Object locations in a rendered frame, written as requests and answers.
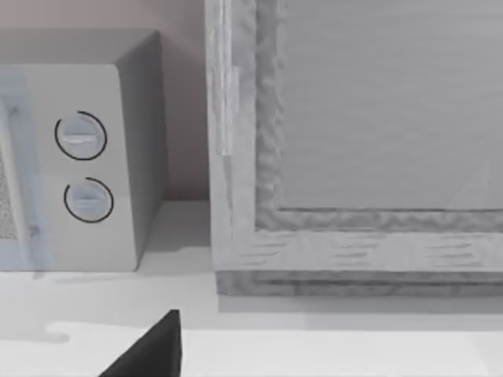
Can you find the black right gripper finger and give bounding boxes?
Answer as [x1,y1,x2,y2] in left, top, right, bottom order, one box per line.
[97,309,184,377]

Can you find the smaller microwave knob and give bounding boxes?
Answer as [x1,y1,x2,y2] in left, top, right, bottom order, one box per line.
[63,177,115,225]

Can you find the pale microwave oven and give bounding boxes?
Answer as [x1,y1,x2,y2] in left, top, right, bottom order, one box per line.
[0,29,169,273]

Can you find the larger microwave knob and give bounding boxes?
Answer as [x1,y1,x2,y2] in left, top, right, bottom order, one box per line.
[54,110,108,162]

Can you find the grey cabinet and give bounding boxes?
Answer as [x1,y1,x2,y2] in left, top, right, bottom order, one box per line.
[204,0,503,298]

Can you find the grey cabinet door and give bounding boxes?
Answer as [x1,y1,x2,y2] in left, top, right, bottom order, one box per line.
[204,0,503,273]

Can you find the microwave door handle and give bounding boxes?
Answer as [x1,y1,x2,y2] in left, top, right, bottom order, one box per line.
[2,102,42,239]

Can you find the grey cabinet door handle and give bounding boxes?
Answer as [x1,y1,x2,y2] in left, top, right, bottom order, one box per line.
[211,65,241,157]

